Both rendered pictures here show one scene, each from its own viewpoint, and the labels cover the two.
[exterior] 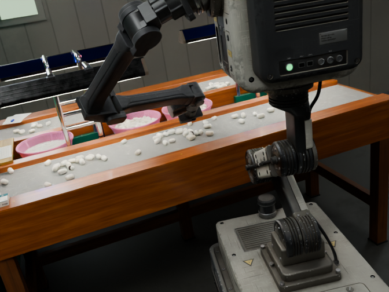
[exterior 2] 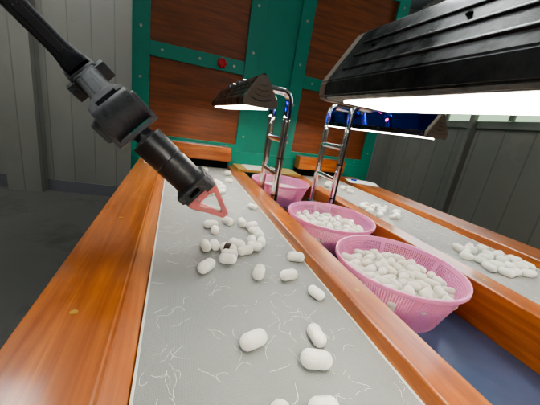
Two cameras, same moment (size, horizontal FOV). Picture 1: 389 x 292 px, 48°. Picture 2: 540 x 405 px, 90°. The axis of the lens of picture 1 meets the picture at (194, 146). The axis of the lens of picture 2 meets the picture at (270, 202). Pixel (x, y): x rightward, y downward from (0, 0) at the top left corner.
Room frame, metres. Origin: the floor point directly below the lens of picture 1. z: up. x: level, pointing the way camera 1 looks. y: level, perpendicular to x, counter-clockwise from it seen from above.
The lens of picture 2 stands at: (1.83, -0.50, 1.01)
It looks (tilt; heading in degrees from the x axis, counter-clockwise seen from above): 16 degrees down; 86
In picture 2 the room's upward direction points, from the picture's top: 9 degrees clockwise
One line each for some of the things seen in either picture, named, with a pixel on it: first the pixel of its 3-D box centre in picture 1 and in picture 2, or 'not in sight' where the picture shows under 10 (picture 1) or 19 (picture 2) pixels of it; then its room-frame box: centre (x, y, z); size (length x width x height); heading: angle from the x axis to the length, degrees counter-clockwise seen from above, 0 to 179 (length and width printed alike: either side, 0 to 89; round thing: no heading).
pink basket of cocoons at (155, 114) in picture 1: (136, 127); (327, 228); (2.07, 0.27, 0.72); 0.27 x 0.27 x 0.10
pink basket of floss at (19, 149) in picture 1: (47, 150); (279, 190); (1.94, 0.69, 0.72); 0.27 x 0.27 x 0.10
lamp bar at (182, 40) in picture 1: (230, 26); not in sight; (2.55, -0.31, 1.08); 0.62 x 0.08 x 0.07; 107
